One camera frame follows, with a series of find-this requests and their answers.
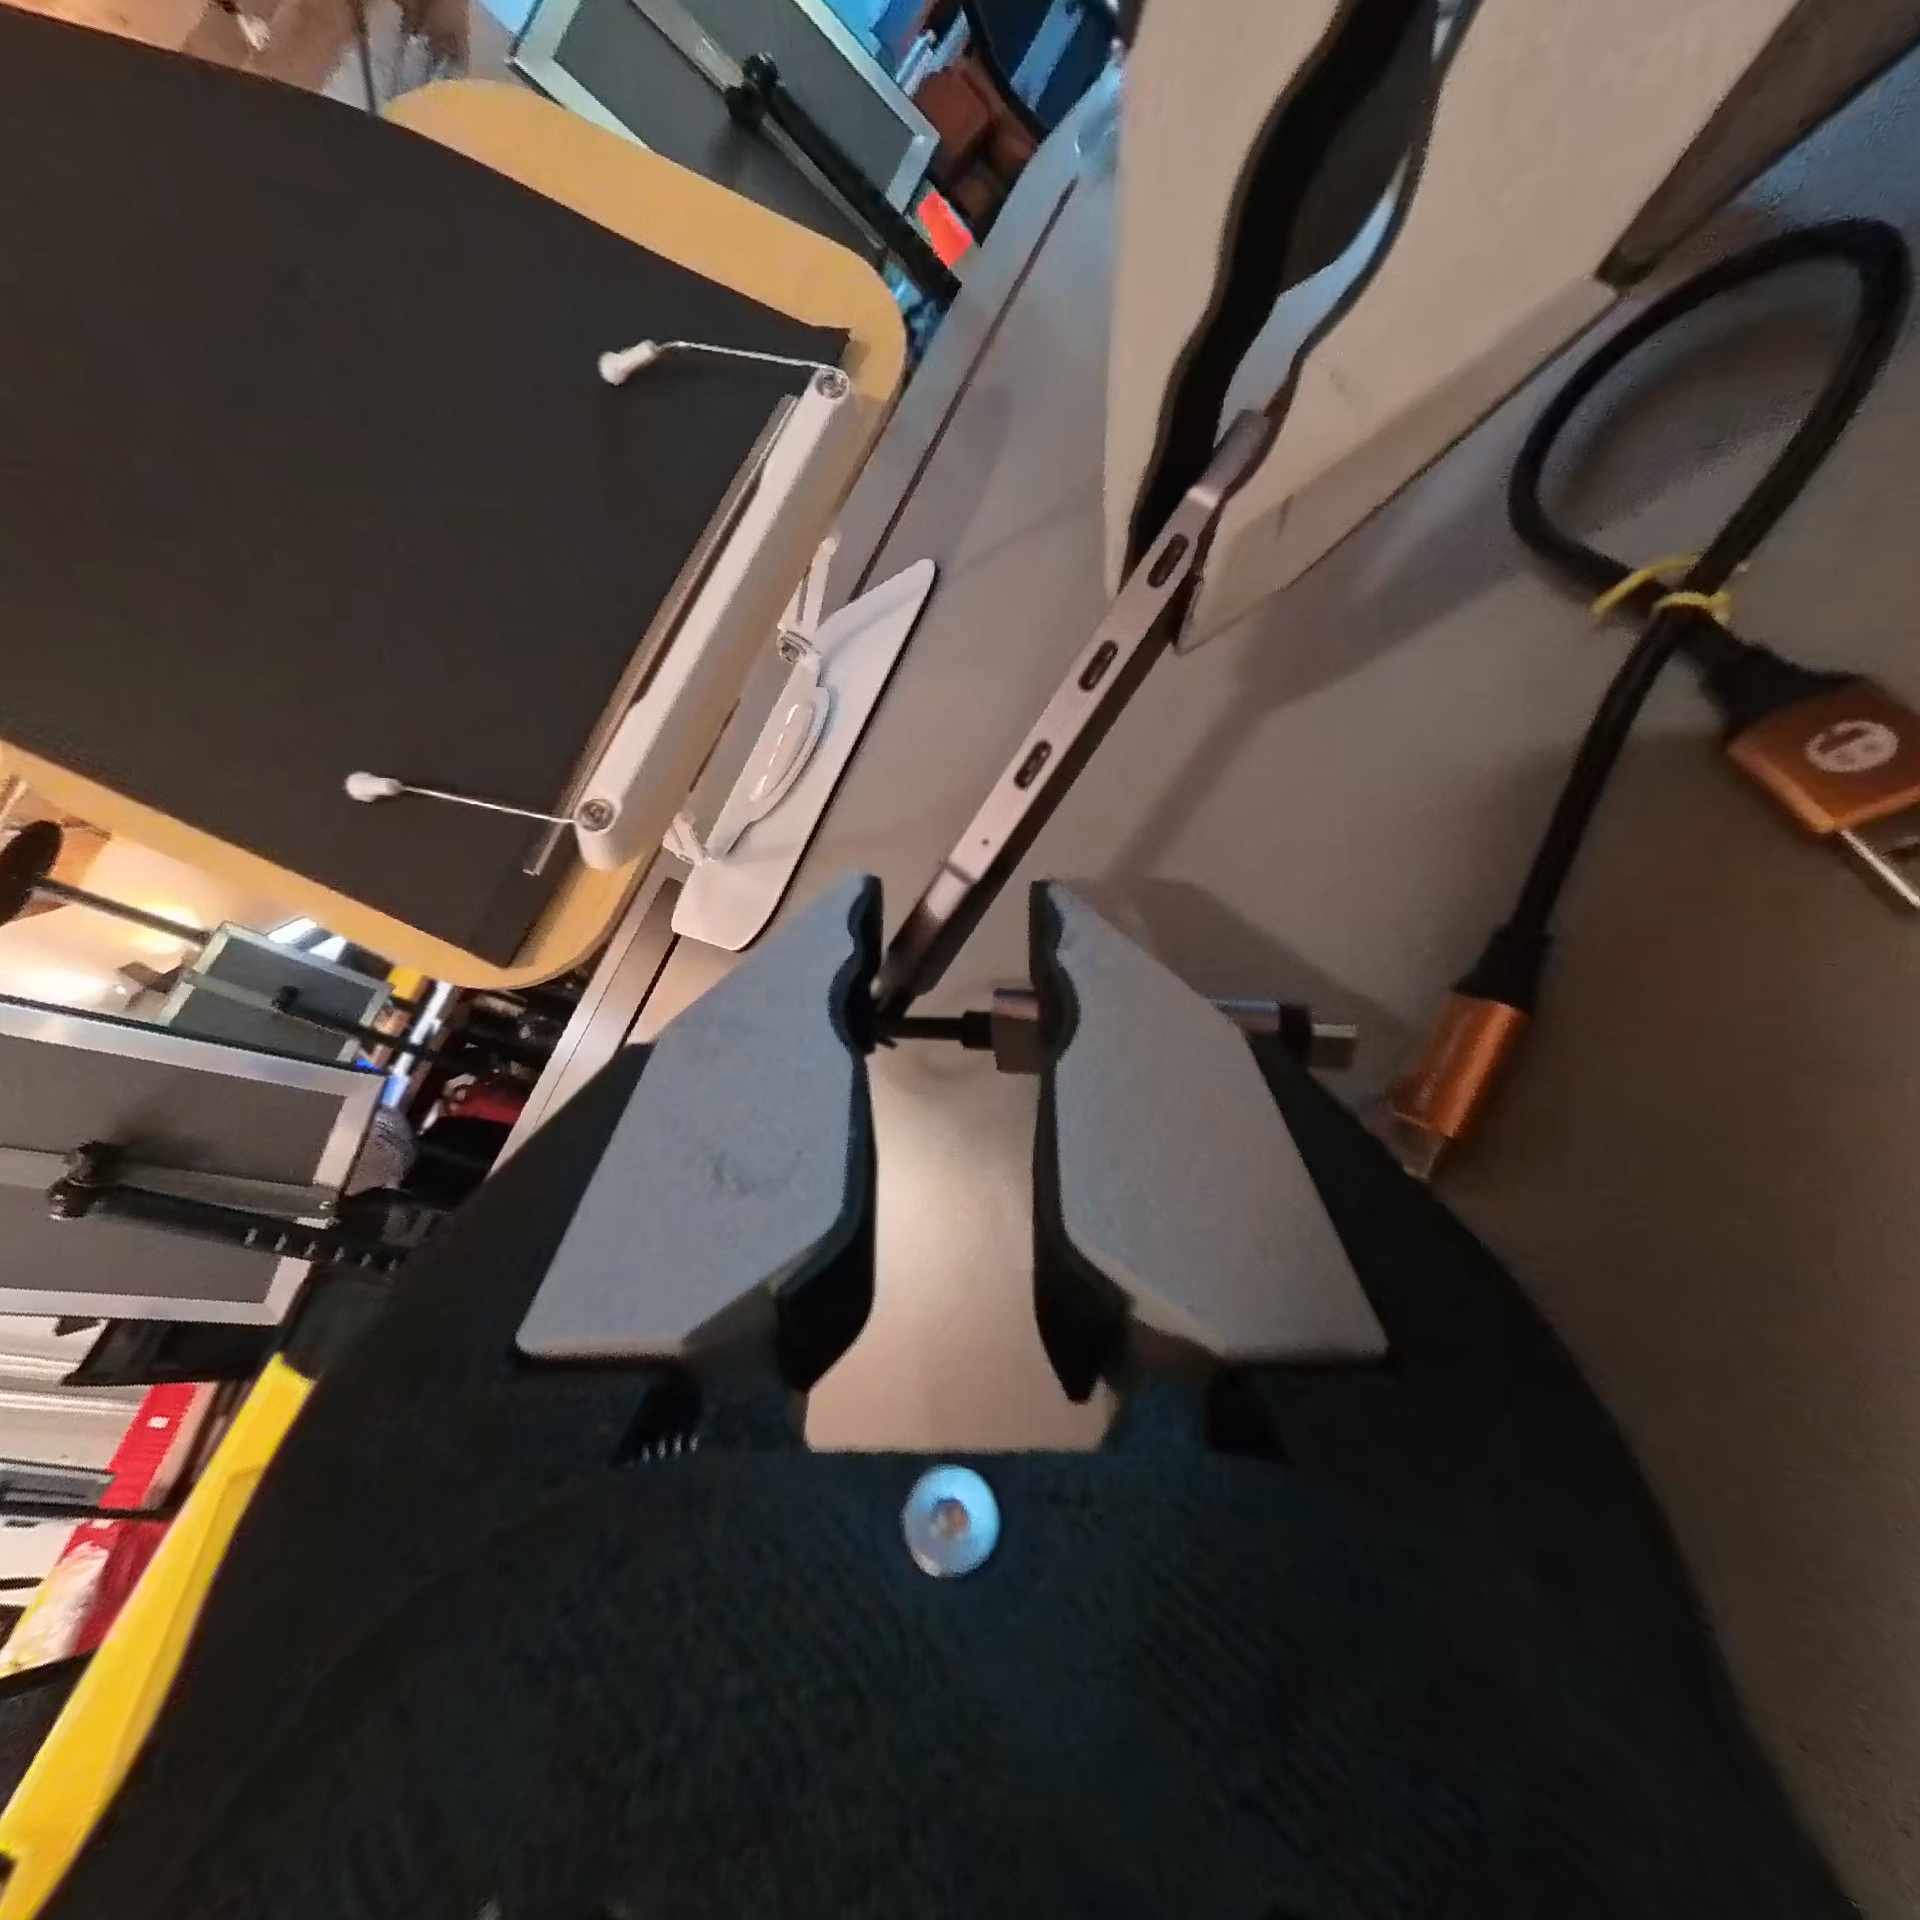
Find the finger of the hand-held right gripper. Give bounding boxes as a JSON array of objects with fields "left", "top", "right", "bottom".
[
  {"left": 1105, "top": 0, "right": 1382, "bottom": 602},
  {"left": 1175, "top": 0, "right": 1920, "bottom": 649}
]

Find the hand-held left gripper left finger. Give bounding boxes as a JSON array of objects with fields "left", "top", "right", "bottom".
[{"left": 514, "top": 869, "right": 887, "bottom": 1394}]

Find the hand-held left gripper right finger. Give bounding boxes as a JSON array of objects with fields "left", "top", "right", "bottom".
[{"left": 1026, "top": 875, "right": 1392, "bottom": 1410}]

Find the grey hub plug cable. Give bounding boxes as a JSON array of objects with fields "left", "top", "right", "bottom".
[{"left": 874, "top": 982, "right": 1362, "bottom": 1075}]

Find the grey usb hub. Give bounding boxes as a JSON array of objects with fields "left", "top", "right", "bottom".
[{"left": 865, "top": 407, "right": 1280, "bottom": 1030}]

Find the black cable with yellow tie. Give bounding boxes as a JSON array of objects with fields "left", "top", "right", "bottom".
[{"left": 1376, "top": 218, "right": 1920, "bottom": 1189}]

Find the wooden board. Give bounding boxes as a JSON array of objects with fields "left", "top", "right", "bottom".
[{"left": 0, "top": 74, "right": 909, "bottom": 991}]

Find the metal framed grey panel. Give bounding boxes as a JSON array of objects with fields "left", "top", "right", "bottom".
[
  {"left": 510, "top": 0, "right": 939, "bottom": 212},
  {"left": 0, "top": 996, "right": 392, "bottom": 1330}
]

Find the white stand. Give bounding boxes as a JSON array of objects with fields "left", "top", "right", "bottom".
[{"left": 570, "top": 365, "right": 942, "bottom": 950}]

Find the black round lamp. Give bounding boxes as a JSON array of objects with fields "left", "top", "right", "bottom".
[{"left": 0, "top": 816, "right": 212, "bottom": 947}]

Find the black sheet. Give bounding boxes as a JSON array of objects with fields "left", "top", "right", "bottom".
[{"left": 0, "top": 14, "right": 858, "bottom": 969}]

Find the metal wire clip white tip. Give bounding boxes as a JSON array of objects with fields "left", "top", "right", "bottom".
[
  {"left": 343, "top": 767, "right": 618, "bottom": 827},
  {"left": 596, "top": 336, "right": 841, "bottom": 396}
]

